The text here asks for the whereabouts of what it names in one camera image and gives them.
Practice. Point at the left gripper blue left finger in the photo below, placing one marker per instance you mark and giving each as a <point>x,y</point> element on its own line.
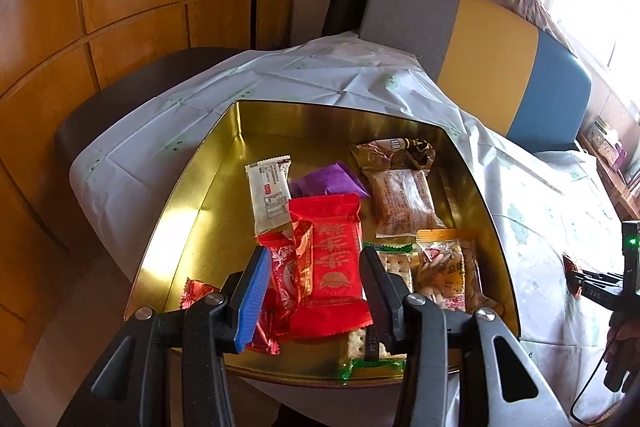
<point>248,297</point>

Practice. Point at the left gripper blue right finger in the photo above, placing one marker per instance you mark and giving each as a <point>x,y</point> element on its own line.
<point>385,293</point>

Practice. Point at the red rice cake packet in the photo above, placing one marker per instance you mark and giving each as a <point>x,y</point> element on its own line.
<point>327,234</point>

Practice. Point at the brown cake snack packet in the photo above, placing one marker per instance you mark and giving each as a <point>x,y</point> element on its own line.
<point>403,202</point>

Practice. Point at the small red foil candy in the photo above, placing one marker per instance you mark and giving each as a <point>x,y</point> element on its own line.
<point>571,268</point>

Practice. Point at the person's right hand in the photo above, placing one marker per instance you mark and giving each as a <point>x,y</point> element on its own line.
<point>622,355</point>

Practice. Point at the cracker packet green ends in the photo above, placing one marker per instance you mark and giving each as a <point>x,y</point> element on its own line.
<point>364,353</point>

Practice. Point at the red foil candy in box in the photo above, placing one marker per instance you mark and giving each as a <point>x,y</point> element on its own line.
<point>194,290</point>

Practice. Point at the orange mixed nuts packet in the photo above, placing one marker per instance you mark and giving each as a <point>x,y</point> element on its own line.
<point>449,273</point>

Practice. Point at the red white candy wrapper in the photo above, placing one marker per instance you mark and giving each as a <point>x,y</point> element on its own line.
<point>281,298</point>

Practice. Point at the gold tin snack box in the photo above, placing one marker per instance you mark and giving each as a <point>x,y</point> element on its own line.
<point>229,194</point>

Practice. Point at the wooden side shelf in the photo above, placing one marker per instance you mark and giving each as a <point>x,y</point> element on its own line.
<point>600,140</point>

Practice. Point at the white snack packet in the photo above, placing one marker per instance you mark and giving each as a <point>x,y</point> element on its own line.
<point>269,192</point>

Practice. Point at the purple snack packet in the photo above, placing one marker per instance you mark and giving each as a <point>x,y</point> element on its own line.
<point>334,179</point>

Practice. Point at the gold brown snack packet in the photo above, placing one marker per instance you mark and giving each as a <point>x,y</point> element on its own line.
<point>395,153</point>

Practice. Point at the white green-patterned tablecloth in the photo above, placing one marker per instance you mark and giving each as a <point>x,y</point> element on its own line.
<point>544,205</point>

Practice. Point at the grey yellow blue sofa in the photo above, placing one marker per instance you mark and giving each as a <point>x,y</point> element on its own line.
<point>511,75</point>

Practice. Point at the dark chair seat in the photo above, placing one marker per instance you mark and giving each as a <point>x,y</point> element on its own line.
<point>102,110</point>

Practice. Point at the wooden cabinet panels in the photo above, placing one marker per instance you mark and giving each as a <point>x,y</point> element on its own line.
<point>55,55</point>

